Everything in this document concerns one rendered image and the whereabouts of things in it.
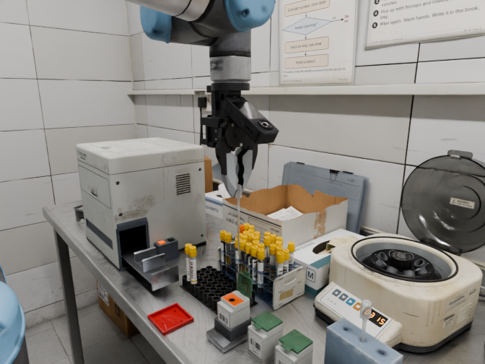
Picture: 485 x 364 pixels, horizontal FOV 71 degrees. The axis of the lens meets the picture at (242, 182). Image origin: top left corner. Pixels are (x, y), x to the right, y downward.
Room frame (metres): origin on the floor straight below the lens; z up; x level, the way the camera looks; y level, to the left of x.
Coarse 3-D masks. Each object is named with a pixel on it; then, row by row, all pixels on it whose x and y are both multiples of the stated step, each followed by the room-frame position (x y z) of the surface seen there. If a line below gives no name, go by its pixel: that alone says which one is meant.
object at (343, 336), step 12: (336, 324) 0.45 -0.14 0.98; (348, 324) 0.45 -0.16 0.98; (336, 336) 0.43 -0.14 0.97; (348, 336) 0.43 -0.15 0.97; (360, 336) 0.43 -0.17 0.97; (372, 336) 0.43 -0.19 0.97; (336, 348) 0.43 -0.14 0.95; (348, 348) 0.42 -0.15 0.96; (360, 348) 0.40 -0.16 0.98; (372, 348) 0.40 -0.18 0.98; (384, 348) 0.40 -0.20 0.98; (324, 360) 0.45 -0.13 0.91; (336, 360) 0.43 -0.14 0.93; (348, 360) 0.41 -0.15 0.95; (360, 360) 0.40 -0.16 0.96; (372, 360) 0.38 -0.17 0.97; (384, 360) 0.38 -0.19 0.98; (396, 360) 0.38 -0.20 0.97
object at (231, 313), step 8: (224, 296) 0.57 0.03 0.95; (232, 296) 0.57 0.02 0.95; (240, 296) 0.57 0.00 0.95; (224, 304) 0.55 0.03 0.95; (232, 304) 0.54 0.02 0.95; (240, 304) 0.54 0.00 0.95; (248, 304) 0.55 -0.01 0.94; (224, 312) 0.54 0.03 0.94; (232, 312) 0.53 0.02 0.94; (240, 312) 0.54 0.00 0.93; (248, 312) 0.55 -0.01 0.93; (224, 320) 0.54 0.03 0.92; (232, 320) 0.53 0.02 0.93; (240, 320) 0.54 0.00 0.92; (232, 328) 0.53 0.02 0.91
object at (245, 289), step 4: (240, 272) 0.59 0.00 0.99; (244, 272) 0.58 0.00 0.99; (248, 272) 0.57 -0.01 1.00; (240, 276) 0.59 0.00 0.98; (244, 276) 0.58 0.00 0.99; (248, 276) 0.57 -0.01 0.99; (240, 280) 0.58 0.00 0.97; (244, 280) 0.58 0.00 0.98; (248, 280) 0.57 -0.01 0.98; (252, 280) 0.56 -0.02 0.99; (240, 284) 0.58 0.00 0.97; (244, 284) 0.57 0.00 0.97; (248, 284) 0.57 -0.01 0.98; (252, 284) 0.56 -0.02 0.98; (240, 288) 0.58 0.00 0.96; (244, 288) 0.57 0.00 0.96; (248, 288) 0.57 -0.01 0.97; (252, 288) 0.56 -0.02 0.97; (240, 292) 0.58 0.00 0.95; (244, 292) 0.57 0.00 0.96; (248, 292) 0.56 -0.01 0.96; (248, 296) 0.56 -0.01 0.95
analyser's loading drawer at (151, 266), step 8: (128, 248) 0.85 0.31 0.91; (136, 248) 0.85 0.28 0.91; (144, 248) 0.85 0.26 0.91; (152, 248) 0.79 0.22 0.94; (128, 256) 0.80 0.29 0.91; (136, 256) 0.76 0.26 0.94; (144, 256) 0.77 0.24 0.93; (152, 256) 0.74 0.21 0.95; (160, 256) 0.75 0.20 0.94; (136, 264) 0.75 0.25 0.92; (144, 264) 0.72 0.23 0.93; (152, 264) 0.74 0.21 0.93; (160, 264) 0.75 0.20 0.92; (176, 264) 0.72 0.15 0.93; (144, 272) 0.72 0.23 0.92; (152, 272) 0.72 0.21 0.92; (160, 272) 0.69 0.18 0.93; (168, 272) 0.70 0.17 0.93; (176, 272) 0.71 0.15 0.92; (152, 280) 0.68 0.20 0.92; (160, 280) 0.69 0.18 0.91; (168, 280) 0.70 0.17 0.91; (176, 280) 0.71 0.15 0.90; (152, 288) 0.68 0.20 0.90
